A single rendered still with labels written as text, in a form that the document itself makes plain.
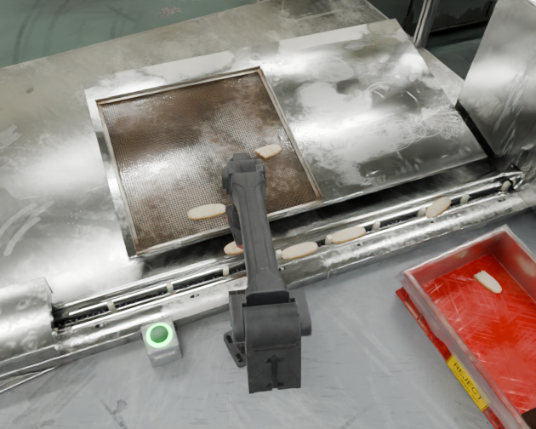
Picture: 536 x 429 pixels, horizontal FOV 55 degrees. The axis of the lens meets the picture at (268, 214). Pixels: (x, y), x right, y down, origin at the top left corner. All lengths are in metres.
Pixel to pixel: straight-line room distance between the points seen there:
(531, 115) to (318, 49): 0.67
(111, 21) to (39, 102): 2.01
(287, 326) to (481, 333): 0.72
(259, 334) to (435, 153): 0.99
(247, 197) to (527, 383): 0.77
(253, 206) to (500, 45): 0.90
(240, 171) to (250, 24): 1.21
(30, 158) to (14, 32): 2.27
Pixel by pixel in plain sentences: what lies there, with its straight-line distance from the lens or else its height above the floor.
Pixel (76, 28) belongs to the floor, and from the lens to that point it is 3.80.
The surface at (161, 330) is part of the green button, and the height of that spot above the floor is 0.91.
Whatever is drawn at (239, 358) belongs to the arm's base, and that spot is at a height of 0.83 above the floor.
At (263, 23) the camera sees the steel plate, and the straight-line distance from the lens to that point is 2.14.
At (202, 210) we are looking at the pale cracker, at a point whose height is 0.91.
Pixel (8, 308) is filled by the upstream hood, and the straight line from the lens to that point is 1.26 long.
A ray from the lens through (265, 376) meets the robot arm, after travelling 0.75.
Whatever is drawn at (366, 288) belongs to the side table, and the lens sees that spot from 1.31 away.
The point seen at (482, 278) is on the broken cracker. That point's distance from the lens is 1.41.
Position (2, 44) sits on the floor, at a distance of 3.80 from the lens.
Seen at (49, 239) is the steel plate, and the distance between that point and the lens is 1.46.
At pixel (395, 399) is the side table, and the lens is 1.21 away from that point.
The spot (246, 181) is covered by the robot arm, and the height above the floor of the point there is 1.23.
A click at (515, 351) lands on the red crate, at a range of 1.35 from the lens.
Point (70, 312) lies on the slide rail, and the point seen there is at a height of 0.85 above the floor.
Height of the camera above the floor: 1.93
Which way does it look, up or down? 52 degrees down
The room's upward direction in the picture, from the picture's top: 3 degrees clockwise
